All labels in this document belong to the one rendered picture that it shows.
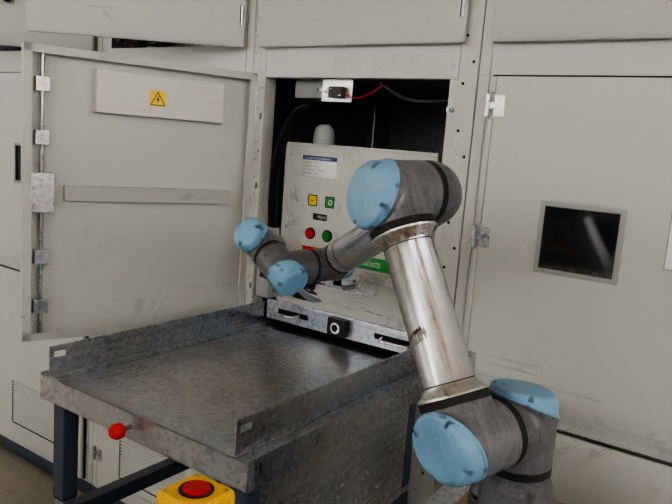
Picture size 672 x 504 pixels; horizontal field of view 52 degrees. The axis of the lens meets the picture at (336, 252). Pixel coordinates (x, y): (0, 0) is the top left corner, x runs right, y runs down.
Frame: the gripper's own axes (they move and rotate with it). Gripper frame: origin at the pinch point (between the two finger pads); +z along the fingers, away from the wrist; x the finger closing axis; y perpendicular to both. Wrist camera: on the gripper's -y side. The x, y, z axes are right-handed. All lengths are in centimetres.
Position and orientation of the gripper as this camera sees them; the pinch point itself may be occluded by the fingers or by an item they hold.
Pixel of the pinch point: (315, 290)
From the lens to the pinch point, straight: 177.8
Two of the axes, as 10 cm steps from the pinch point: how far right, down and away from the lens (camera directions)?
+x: 3.5, -9.0, 2.7
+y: 8.2, 1.5, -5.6
